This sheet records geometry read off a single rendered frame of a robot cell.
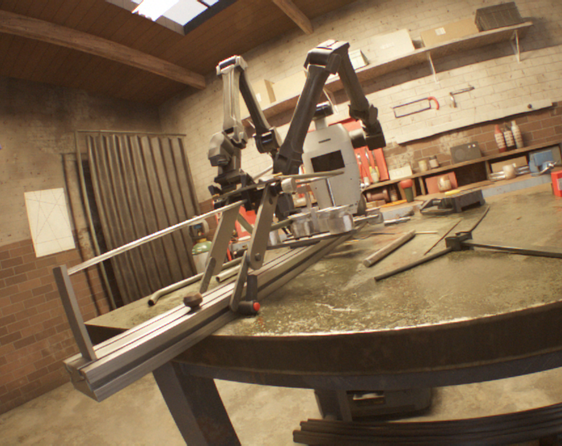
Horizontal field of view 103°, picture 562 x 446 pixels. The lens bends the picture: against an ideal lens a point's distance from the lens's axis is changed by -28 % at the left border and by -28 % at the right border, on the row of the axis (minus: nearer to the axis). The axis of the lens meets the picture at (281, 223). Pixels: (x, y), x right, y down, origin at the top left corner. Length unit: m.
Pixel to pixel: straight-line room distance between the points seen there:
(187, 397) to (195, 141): 3.41
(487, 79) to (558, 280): 2.66
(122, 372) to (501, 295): 0.34
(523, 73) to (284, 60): 2.25
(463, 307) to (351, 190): 1.12
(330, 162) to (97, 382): 1.24
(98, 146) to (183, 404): 2.77
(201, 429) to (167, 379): 0.12
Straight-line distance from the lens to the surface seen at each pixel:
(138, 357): 0.30
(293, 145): 0.99
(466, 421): 1.10
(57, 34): 2.91
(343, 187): 1.35
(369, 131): 1.40
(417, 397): 1.42
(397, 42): 2.72
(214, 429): 0.67
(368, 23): 3.12
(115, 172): 3.14
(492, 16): 2.82
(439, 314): 0.27
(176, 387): 0.60
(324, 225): 0.67
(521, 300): 0.27
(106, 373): 0.29
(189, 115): 3.92
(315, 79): 1.00
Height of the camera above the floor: 0.99
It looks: 2 degrees down
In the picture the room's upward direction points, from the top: 15 degrees counter-clockwise
